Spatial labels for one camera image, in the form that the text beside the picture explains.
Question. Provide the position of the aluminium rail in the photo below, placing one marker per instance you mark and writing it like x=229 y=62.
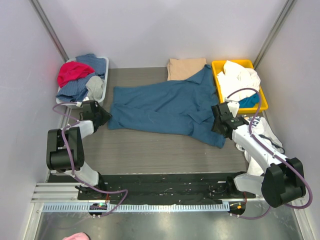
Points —
x=51 y=192

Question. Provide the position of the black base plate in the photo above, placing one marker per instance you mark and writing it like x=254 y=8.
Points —
x=165 y=189

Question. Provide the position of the folded beige t-shirt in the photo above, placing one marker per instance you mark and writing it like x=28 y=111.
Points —
x=182 y=69

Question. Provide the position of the left aluminium frame post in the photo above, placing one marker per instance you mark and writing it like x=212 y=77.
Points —
x=49 y=28

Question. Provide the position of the white t-shirt in tray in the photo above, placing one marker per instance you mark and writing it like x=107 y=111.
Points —
x=234 y=77

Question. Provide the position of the dark blue t-shirt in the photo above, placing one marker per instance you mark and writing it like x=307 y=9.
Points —
x=179 y=107

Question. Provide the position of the aluminium frame post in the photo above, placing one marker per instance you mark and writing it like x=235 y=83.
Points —
x=49 y=28
x=274 y=31

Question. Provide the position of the white printed t-shirt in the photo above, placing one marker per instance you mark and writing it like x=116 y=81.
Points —
x=262 y=128

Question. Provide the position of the slotted cable duct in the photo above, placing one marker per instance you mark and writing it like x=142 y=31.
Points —
x=92 y=207

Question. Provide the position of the yellow plastic tray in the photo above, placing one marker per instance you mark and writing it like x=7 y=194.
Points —
x=217 y=66

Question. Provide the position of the right aluminium frame post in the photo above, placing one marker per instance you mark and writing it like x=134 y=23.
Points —
x=274 y=31

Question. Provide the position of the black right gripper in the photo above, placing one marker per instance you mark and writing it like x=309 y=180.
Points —
x=217 y=120

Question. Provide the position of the pink object at bottom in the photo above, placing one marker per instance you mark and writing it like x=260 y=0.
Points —
x=77 y=236

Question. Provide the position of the pink red garment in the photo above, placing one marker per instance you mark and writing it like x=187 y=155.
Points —
x=72 y=71

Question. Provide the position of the teal garment in tray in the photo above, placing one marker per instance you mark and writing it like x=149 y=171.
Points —
x=249 y=102

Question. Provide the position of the grey garment in bin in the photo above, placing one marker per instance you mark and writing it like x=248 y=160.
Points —
x=95 y=87

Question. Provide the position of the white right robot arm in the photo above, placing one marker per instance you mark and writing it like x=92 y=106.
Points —
x=283 y=180

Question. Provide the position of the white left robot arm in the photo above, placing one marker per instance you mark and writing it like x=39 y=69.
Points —
x=65 y=151

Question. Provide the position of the blue checked shirt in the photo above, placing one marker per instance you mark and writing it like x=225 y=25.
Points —
x=72 y=91

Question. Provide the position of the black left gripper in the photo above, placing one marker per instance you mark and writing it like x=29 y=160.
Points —
x=100 y=116

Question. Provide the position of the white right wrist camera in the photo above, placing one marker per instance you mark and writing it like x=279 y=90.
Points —
x=233 y=106

